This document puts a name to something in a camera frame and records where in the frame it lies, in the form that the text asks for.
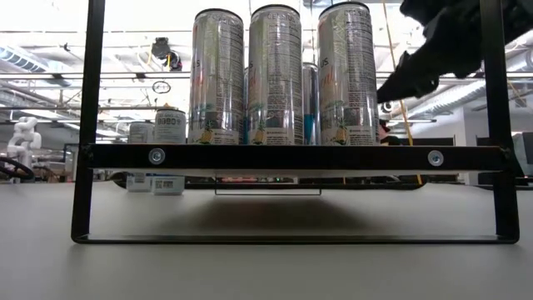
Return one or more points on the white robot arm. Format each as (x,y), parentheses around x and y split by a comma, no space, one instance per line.
(25,137)

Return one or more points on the wooden tray board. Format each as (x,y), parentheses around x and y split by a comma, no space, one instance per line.
(291,157)

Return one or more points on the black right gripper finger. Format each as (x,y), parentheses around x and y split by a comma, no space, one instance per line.
(410,79)

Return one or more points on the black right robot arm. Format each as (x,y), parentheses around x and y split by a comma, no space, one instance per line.
(518,16)

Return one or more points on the black aluminium table frame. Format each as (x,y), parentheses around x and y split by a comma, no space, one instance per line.
(200,184)

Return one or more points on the white Celsius can black lid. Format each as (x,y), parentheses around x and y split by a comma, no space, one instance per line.
(216,83)
(275,83)
(170,125)
(347,83)
(140,132)

